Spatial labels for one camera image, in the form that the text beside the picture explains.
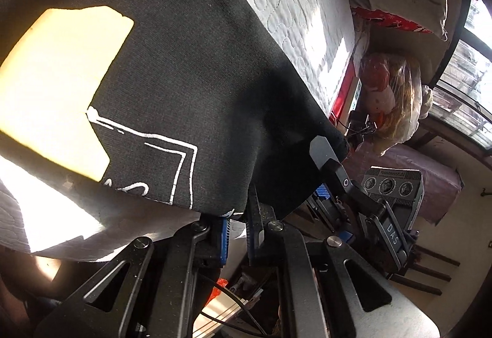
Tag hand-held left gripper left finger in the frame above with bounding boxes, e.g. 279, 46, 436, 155
34, 217, 231, 338

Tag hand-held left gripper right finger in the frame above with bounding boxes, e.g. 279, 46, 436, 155
246, 184, 393, 338

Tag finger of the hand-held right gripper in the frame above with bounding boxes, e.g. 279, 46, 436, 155
305, 184, 358, 246
309, 136, 381, 219

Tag window with metal frame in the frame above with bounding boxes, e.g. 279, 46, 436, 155
432, 0, 492, 151

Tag white power strip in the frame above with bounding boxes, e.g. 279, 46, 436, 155
345, 76, 363, 113

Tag bagged stuffed toy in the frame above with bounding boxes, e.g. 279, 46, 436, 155
359, 49, 424, 156

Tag black cable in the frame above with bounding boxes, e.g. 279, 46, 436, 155
199, 272, 268, 336

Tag red floral quilt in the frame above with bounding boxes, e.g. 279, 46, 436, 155
351, 7, 436, 35

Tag black pants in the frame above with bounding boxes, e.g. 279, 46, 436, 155
0, 0, 351, 221

